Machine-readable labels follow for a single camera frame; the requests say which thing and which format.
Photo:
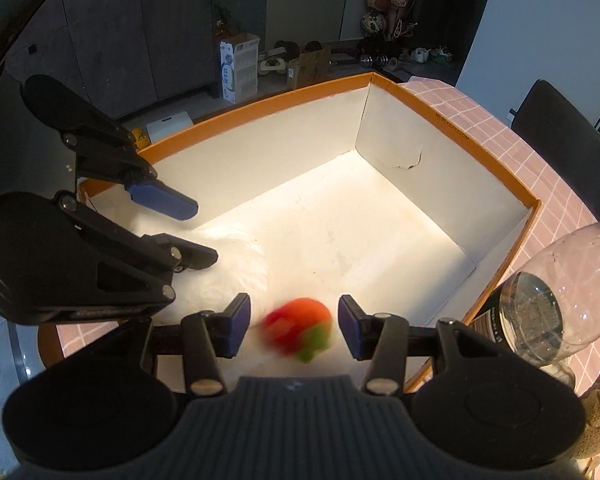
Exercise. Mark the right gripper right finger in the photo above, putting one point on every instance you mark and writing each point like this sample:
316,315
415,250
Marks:
379,339

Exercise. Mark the black chair left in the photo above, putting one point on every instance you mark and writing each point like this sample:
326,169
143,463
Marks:
564,138

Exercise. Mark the dark grey cabinet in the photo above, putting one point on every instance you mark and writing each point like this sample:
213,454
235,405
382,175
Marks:
120,55

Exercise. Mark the red green strawberry plush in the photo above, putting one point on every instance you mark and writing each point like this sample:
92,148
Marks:
300,328

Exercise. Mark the clear plastic water bottle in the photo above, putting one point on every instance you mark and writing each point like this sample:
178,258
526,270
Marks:
548,309

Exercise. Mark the white blue carton box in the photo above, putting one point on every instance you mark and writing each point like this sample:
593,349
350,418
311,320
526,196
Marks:
239,67

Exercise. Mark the brown cardboard box floor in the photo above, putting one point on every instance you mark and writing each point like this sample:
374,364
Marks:
309,68

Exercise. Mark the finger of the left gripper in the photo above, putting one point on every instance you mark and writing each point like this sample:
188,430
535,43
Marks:
188,255
155,195

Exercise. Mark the orange cardboard box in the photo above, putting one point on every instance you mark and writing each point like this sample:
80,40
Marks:
352,187

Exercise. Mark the pink checkered tablecloth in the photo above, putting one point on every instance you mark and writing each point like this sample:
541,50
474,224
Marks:
562,210

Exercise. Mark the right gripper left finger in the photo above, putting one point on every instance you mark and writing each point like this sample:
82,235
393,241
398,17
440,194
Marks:
208,336

